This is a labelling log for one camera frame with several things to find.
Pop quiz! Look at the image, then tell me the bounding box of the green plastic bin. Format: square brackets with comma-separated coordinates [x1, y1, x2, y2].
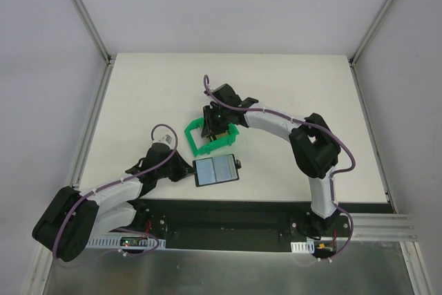
[184, 117, 239, 157]

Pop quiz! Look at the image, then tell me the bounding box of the black leather card holder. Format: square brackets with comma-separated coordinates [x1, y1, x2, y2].
[193, 154, 242, 187]

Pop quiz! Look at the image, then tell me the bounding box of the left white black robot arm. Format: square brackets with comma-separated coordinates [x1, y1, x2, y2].
[32, 142, 195, 263]

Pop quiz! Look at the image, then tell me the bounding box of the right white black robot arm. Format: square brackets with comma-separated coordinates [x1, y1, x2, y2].
[201, 84, 340, 236]

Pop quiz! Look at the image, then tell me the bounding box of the gold credit card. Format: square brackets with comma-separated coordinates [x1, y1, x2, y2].
[208, 131, 230, 142]

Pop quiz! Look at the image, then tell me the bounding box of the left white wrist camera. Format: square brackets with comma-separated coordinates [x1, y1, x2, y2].
[154, 134, 174, 147]

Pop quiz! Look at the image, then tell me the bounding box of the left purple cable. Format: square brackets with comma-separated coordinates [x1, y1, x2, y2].
[51, 124, 179, 260]

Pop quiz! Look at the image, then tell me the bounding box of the purple cable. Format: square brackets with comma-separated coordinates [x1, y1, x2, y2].
[51, 124, 179, 260]
[202, 74, 357, 267]

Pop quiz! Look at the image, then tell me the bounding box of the left white cable duct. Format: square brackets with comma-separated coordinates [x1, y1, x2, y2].
[86, 235, 166, 250]

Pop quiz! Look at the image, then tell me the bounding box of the white cable duct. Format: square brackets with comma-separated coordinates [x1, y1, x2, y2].
[86, 235, 166, 250]
[290, 241, 315, 254]

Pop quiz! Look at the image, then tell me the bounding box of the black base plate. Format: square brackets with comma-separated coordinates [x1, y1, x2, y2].
[106, 199, 352, 251]

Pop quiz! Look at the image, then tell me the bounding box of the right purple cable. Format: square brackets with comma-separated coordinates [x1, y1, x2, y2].
[202, 74, 357, 267]

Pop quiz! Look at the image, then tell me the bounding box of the right white cable duct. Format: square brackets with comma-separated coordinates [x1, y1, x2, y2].
[290, 241, 315, 254]

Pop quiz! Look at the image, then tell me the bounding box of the aluminium frame rail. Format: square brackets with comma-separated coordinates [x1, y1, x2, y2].
[352, 213, 417, 242]

